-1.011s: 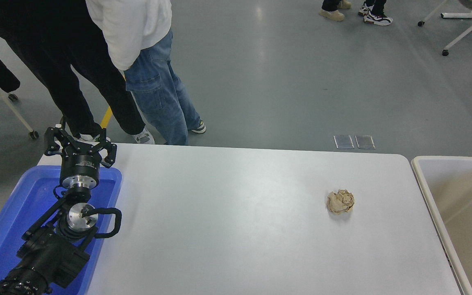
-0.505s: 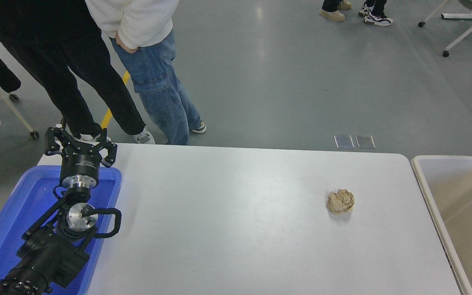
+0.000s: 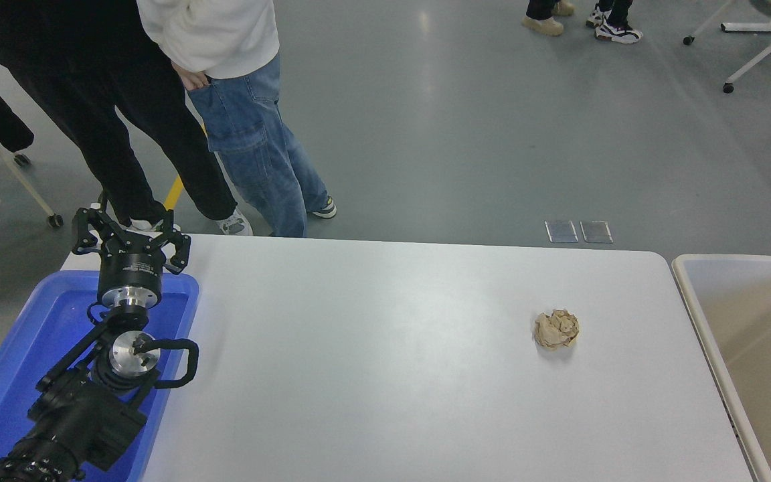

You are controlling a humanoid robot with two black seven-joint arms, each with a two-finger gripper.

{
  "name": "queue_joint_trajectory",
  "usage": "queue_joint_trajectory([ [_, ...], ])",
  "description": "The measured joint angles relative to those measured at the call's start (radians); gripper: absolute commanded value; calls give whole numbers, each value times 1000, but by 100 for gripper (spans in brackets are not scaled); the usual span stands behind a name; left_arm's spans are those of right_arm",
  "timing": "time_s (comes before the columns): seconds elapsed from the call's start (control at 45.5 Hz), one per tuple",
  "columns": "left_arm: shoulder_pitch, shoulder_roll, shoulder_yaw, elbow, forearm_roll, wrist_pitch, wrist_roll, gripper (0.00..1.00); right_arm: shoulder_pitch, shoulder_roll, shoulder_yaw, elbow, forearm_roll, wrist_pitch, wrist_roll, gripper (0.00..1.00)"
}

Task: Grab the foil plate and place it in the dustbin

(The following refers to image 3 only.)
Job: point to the large pale bin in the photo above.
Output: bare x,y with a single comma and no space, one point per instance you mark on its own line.
753,348

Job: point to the metal floor plate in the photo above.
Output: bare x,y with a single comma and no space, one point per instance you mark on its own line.
596,231
561,231

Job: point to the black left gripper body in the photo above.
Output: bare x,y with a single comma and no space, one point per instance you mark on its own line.
130,266

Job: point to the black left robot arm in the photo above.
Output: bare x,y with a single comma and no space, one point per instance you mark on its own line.
71,422

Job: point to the crumpled tan paper ball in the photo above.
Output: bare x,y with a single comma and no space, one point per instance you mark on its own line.
556,329

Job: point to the blue plastic tray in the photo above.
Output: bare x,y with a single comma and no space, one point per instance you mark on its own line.
17,355

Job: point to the person's hand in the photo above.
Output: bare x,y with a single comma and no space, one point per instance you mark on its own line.
191,79

